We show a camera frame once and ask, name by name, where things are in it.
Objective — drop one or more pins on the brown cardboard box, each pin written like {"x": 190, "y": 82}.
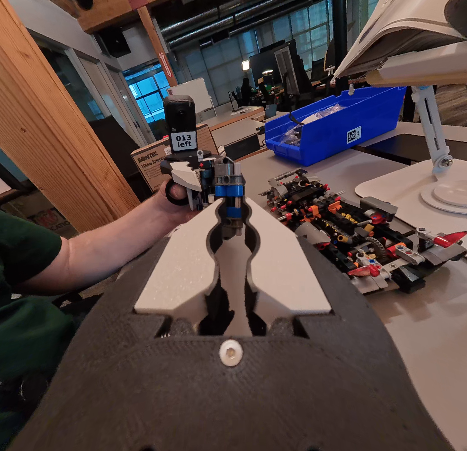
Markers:
{"x": 149, "y": 170}

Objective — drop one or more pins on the black rectangular device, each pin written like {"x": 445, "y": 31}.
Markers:
{"x": 242, "y": 146}

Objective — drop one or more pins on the large lego vehicle chassis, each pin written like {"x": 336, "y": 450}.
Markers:
{"x": 328, "y": 221}

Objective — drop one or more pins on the black vertical pole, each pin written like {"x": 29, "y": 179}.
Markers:
{"x": 339, "y": 31}

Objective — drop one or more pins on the lego sub-assembly with blue parts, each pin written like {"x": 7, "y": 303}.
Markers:
{"x": 228, "y": 190}

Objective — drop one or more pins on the lego instruction booklet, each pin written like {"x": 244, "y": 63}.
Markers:
{"x": 401, "y": 20}

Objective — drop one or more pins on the person's left forearm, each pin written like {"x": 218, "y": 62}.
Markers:
{"x": 109, "y": 246}

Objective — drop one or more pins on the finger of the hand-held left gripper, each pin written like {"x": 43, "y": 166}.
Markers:
{"x": 188, "y": 177}

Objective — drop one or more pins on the clear plastic parts bags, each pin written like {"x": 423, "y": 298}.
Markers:
{"x": 317, "y": 119}

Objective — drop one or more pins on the cardboard box with red print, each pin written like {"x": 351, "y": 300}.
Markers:
{"x": 47, "y": 219}

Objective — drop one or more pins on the white whiteboard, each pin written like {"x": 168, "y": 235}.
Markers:
{"x": 193, "y": 90}

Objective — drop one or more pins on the person's green shirt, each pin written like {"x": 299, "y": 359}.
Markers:
{"x": 29, "y": 330}

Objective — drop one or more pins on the white metal book stand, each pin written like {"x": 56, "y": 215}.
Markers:
{"x": 394, "y": 188}

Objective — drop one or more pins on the person's left hand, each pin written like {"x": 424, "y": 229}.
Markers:
{"x": 171, "y": 214}

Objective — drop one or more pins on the wooden support post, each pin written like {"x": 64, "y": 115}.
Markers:
{"x": 54, "y": 130}

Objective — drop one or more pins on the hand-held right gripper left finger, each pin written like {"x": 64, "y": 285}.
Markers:
{"x": 178, "y": 276}

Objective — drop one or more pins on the blue plastic bin with tag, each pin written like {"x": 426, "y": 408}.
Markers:
{"x": 321, "y": 141}

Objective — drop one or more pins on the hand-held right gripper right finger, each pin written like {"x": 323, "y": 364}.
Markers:
{"x": 288, "y": 276}

